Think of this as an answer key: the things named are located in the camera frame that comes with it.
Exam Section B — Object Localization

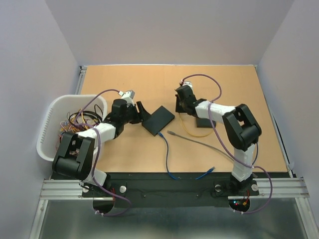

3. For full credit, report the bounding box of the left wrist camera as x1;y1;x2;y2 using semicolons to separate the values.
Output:
121;90;135;105

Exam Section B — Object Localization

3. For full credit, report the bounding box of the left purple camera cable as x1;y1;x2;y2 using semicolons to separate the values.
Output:
74;89;133;217

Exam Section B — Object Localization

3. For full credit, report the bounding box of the blue ethernet cable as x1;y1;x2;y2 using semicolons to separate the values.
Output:
157;131;260;181

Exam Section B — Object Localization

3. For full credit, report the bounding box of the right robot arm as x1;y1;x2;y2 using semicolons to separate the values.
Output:
175;85;262;194

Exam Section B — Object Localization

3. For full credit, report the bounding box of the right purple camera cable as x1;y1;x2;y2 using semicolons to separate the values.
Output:
180;74;274;215

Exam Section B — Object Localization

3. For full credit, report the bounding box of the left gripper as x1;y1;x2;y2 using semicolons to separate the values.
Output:
121;102;151;124

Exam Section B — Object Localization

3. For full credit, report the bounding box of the purple camera cable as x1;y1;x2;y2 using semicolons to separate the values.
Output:
74;89;133;217
180;74;274;215

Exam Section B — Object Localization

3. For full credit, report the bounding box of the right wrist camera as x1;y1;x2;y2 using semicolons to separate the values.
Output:
179;80;193;90

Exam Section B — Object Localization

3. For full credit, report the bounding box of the tangled wire bundle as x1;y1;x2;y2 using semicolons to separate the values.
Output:
58;103;104;140

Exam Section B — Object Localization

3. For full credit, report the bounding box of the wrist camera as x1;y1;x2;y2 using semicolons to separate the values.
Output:
179;80;193;90
121;90;135;105

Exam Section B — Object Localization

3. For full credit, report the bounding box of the grey ethernet cable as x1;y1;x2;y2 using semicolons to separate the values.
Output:
166;129;236;161

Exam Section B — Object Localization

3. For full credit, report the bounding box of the aluminium frame rail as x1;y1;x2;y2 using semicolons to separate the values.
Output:
31;65;308;239

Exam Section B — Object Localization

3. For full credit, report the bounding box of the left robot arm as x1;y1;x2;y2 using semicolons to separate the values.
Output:
52;99;151;196

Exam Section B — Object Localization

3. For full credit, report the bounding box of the black network switch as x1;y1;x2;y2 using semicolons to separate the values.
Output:
195;118;212;128
142;106;175;136

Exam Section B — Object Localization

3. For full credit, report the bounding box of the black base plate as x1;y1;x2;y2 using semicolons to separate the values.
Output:
48;171;260;209

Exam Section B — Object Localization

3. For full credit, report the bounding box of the yellow ethernet cable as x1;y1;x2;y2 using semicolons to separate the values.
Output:
178;112;216;138

